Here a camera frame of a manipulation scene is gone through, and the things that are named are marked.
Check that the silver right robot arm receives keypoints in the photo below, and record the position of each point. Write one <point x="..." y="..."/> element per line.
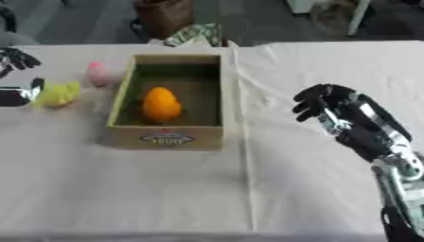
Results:
<point x="406" y="189"/>

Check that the orange toy fruit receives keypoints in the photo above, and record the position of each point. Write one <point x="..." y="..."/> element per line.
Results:
<point x="160" y="104"/>

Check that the white furniture leg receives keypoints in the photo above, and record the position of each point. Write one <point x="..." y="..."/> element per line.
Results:
<point x="359" y="17"/>

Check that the pink toy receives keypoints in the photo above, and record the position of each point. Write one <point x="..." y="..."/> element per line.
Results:
<point x="99" y="73"/>

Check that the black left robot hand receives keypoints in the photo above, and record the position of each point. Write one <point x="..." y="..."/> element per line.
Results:
<point x="16" y="91"/>

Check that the green patterned bag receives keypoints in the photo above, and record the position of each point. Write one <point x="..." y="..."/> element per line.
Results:
<point x="194" y="35"/>

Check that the brown bag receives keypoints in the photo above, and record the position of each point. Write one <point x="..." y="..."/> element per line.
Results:
<point x="163" y="17"/>

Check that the tan cardboard box green inside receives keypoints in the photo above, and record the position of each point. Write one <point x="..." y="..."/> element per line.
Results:
<point x="168" y="104"/>

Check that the yellow-green soft toy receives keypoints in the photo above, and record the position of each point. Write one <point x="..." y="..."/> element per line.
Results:
<point x="58" y="94"/>

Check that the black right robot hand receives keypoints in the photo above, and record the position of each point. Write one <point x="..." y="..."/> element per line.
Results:
<point x="361" y="126"/>

